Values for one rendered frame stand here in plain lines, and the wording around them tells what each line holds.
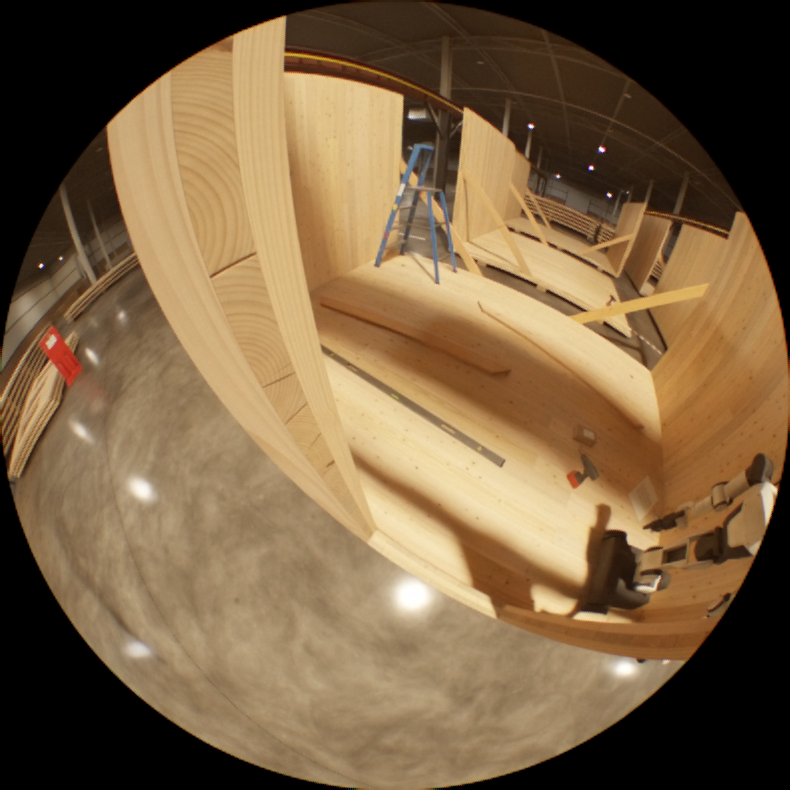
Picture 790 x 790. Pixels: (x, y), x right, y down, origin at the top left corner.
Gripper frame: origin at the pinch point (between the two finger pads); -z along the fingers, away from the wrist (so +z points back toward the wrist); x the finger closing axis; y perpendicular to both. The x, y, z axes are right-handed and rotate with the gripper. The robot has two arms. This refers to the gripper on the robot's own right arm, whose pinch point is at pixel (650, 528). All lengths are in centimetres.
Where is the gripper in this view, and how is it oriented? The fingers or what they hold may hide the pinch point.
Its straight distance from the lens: 177.6
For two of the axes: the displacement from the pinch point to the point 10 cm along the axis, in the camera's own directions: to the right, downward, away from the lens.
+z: 1.2, -5.8, -8.1
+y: -4.4, 7.0, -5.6
